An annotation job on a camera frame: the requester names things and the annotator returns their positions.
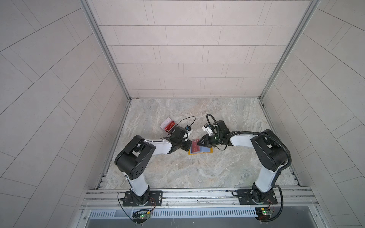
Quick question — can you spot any yellow leather card holder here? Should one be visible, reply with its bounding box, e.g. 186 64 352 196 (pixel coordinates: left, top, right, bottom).
188 146 213 155

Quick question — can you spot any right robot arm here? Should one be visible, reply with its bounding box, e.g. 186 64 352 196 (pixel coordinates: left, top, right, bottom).
197 120 292 204

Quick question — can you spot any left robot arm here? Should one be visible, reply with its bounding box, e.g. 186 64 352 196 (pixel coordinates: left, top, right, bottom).
115 125 192 205

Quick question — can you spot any red white card in box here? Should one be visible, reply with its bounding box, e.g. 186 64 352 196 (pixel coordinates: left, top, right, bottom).
161 117 176 133

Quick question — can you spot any right green circuit board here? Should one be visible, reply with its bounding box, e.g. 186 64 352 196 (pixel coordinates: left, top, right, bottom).
255 207 272 221

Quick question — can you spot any green circuit board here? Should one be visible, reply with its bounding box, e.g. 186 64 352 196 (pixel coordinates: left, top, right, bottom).
132 210 152 224
255 207 272 221

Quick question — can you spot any left green circuit board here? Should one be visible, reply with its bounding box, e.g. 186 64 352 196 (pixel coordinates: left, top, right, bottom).
132 210 152 224

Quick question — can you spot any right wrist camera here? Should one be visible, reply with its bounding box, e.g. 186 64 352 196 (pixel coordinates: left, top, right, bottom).
202 123 216 136

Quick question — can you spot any left camera black cable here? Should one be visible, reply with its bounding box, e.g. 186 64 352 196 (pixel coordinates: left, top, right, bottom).
171 116 197 135

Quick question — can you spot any right black corrugated cable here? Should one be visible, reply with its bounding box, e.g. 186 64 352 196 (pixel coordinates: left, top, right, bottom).
206 113 293 222

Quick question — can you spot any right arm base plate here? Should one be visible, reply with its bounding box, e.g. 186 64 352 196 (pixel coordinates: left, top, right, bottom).
232 189 278 205

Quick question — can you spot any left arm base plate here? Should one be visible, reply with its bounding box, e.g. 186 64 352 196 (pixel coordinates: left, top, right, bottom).
119 190 163 207

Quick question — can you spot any aluminium mounting rail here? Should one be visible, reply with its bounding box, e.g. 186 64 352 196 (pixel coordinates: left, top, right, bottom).
80 186 319 210

